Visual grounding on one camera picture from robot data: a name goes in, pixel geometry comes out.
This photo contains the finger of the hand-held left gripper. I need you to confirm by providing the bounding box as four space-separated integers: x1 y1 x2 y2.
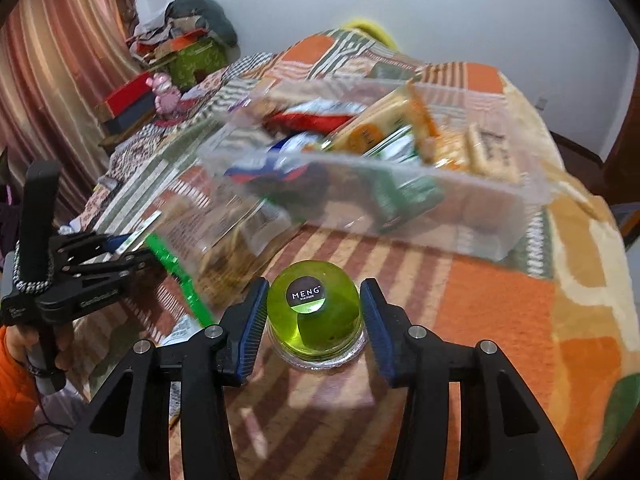
62 249 166 291
50 230 133 263

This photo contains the orange striped patchwork blanket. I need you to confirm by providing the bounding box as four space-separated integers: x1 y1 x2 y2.
65 27 640 480

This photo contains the pink bear toy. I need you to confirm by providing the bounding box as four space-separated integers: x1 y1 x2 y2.
149 72 182 114

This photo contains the orange yellow snack packet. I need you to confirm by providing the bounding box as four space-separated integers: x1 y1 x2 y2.
331 85 442 162

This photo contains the striped brown curtain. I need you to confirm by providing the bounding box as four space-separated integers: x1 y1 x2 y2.
0 0 147 216

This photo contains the checkered printed quilt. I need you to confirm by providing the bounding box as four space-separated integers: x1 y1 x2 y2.
80 52 281 241

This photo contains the brown label cracker packet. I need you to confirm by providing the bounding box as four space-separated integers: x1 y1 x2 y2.
464 124 527 184

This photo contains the red snack packet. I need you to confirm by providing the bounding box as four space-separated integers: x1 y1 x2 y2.
265 110 353 137

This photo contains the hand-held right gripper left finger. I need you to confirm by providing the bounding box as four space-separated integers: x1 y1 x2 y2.
47 277 271 480

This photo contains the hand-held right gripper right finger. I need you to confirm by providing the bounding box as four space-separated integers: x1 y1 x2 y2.
360 277 581 480

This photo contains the green-edged clear snack bag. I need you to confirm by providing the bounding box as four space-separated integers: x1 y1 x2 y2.
145 195 297 327

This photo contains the person's left forearm orange sleeve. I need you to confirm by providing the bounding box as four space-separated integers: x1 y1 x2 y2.
0 326 45 443

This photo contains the yellow pillow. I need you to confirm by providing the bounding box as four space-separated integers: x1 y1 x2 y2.
345 19 399 49

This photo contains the person's left hand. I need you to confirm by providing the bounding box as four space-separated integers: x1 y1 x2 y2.
47 325 76 377

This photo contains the blue white snack packet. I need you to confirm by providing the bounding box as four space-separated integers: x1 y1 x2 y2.
225 132 331 187

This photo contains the dark grey box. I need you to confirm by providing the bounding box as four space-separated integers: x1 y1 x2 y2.
100 94 159 134

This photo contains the red box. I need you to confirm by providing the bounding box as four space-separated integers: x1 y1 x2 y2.
96 72 156 117

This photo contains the clear plastic storage box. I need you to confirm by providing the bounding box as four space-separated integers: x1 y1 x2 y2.
200 77 553 263

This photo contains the green jelly cup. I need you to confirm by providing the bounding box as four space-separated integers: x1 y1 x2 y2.
266 260 368 372

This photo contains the green snack packet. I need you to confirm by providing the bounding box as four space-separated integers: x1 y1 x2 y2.
370 130 447 226

